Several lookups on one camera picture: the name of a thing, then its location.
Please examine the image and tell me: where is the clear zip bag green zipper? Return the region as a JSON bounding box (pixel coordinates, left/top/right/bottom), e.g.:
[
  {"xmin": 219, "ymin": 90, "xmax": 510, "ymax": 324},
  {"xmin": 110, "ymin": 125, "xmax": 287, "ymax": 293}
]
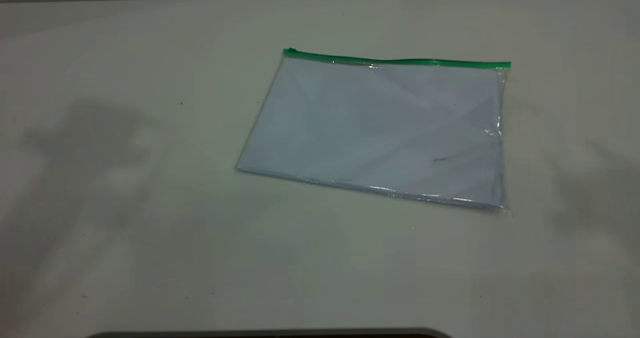
[{"xmin": 235, "ymin": 48, "xmax": 512, "ymax": 213}]

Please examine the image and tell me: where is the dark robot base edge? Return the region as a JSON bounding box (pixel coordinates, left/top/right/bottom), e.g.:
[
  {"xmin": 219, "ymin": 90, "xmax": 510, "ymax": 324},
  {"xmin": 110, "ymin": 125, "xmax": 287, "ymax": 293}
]
[{"xmin": 85, "ymin": 327, "xmax": 453, "ymax": 338}]

